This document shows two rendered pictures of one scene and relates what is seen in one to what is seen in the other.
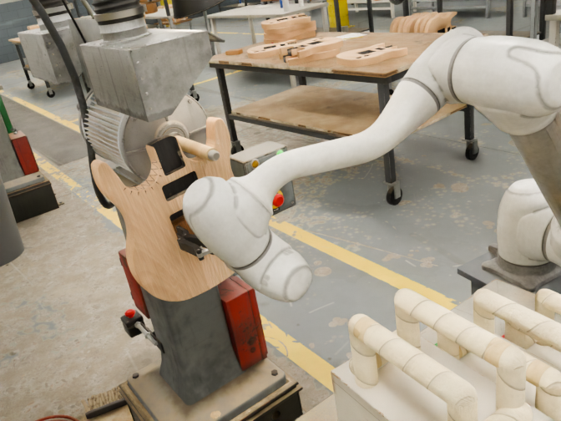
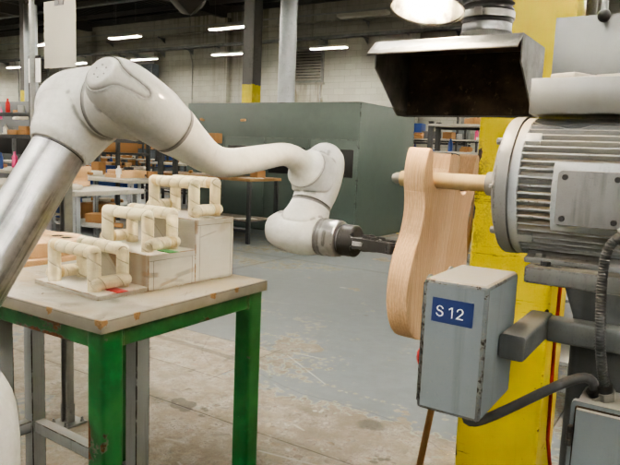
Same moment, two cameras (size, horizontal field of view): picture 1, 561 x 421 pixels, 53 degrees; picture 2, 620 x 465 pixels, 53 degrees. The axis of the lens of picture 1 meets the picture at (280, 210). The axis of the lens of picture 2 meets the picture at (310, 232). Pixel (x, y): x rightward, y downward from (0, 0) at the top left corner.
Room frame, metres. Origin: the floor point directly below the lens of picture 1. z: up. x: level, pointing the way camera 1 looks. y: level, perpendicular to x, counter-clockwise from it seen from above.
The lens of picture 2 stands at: (2.35, -0.60, 1.30)
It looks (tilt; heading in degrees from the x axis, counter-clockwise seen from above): 7 degrees down; 155
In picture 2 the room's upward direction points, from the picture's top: 2 degrees clockwise
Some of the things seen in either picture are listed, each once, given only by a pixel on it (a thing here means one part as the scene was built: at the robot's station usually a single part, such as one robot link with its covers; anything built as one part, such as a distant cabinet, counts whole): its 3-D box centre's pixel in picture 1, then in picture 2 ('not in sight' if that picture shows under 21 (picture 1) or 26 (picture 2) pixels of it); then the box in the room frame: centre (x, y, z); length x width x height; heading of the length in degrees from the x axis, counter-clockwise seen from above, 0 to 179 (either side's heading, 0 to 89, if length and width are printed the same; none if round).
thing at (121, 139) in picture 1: (144, 129); (614, 193); (1.59, 0.34, 1.25); 0.41 x 0.27 x 0.26; 32
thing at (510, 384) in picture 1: (510, 391); (154, 196); (0.49, -0.23, 1.15); 0.03 x 0.03 x 0.09
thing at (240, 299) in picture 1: (229, 309); not in sight; (1.72, 0.25, 0.49); 0.25 x 0.12 x 0.37; 32
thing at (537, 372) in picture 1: (494, 348); (151, 210); (0.60, -0.26, 1.12); 0.20 x 0.03 x 0.03; 29
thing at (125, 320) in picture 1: (144, 334); not in sight; (1.71, 0.58, 0.46); 0.25 x 0.07 x 0.08; 32
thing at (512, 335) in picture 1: (514, 340); (122, 268); (0.75, -0.36, 0.99); 0.03 x 0.03 x 0.09
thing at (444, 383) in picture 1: (406, 357); (195, 181); (0.52, -0.12, 1.20); 0.20 x 0.03 x 0.03; 29
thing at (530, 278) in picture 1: (520, 257); not in sight; (1.38, -0.67, 0.73); 0.22 x 0.18 x 0.06; 25
